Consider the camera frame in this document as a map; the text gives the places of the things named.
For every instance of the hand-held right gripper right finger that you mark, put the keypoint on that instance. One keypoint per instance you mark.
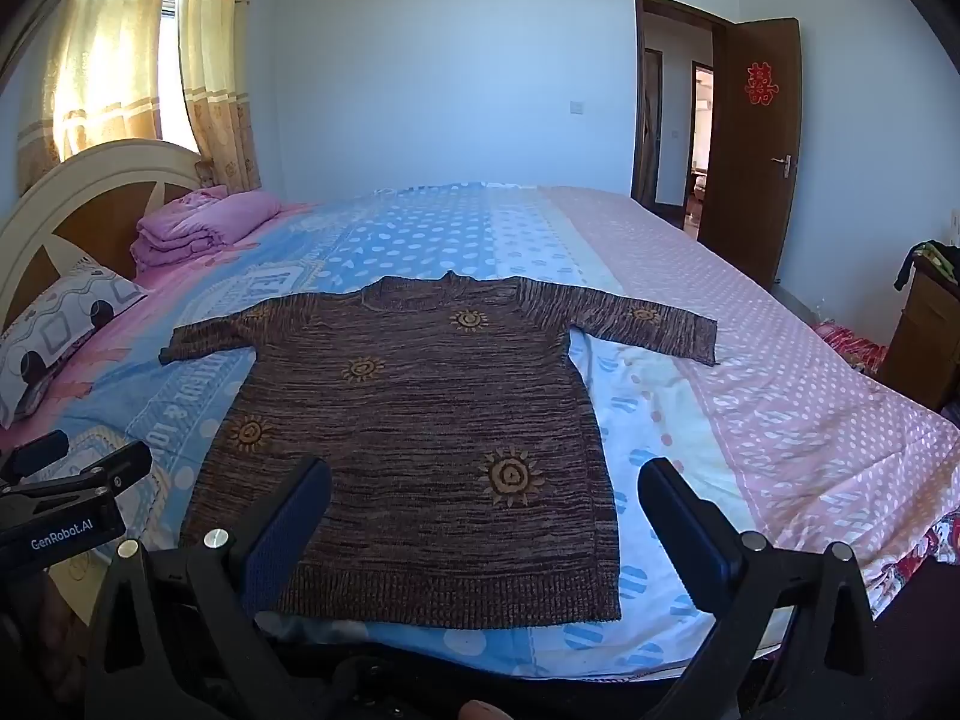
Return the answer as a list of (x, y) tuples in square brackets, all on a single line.
[(694, 532)]

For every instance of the cream and wood headboard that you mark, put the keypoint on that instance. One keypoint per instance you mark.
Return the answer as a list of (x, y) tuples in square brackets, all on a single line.
[(90, 180)]

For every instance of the wooden cabinet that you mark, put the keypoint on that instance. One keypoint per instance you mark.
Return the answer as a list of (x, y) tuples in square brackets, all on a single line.
[(926, 345)]

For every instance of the yellow patterned curtain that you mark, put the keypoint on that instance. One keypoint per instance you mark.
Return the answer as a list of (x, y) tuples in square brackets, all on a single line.
[(221, 75), (90, 52)]

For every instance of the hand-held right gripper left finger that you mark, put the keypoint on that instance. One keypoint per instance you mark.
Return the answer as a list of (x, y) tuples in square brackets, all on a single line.
[(289, 532)]

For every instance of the brown knitted sweater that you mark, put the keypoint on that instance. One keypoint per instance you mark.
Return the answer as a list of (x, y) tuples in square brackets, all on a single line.
[(420, 420)]

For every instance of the red floral cloth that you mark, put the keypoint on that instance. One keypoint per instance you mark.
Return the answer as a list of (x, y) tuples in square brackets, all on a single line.
[(919, 562)]

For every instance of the folded pink quilt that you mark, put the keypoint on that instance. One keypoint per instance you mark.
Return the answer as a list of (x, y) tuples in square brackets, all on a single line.
[(195, 229)]

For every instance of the person's right hand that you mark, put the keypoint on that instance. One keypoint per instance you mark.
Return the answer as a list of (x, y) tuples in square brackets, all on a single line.
[(481, 711)]

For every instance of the blue and pink printed bedsheet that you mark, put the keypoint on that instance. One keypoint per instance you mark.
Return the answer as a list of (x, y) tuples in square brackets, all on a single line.
[(750, 405)]

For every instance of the brown wooden door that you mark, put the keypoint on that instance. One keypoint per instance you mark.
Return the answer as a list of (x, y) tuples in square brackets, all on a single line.
[(750, 187)]

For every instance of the dark clothes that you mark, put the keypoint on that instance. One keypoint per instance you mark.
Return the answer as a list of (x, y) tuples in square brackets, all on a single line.
[(919, 259)]

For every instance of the brown door frame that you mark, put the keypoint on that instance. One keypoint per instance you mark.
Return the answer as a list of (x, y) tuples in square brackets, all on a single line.
[(639, 90)]

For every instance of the patterned grey pillow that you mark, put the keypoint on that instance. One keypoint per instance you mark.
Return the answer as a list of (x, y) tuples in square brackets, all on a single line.
[(60, 330)]

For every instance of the red paper door decoration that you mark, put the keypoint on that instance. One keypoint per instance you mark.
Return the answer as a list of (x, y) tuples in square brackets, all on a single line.
[(760, 84)]

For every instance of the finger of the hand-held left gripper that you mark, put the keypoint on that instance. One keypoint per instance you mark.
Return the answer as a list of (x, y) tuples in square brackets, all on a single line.
[(112, 469), (34, 454)]

